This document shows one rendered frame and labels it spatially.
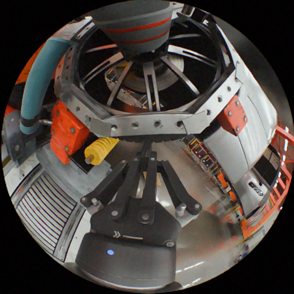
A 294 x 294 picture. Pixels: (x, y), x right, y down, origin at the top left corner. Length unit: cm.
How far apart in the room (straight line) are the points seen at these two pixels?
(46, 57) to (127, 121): 25
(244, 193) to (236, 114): 216
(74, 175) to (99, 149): 33
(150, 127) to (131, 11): 22
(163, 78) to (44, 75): 43
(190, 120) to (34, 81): 35
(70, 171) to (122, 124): 44
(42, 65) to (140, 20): 20
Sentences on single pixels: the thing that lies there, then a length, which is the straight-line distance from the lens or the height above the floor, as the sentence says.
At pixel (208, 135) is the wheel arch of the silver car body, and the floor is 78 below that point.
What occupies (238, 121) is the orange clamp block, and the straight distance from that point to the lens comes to 29.
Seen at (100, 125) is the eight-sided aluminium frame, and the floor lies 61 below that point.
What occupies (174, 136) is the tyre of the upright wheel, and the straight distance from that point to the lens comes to 31.
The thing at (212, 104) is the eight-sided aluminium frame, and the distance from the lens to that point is 23.
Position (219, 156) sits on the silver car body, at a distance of 50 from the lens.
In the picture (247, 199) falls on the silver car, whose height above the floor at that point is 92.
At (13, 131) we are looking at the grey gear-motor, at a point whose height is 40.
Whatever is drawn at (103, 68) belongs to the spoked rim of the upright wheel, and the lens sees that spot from 37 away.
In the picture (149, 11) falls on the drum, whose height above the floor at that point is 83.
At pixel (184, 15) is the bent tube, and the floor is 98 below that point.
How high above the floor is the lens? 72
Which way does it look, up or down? 21 degrees down
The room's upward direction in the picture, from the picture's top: 44 degrees clockwise
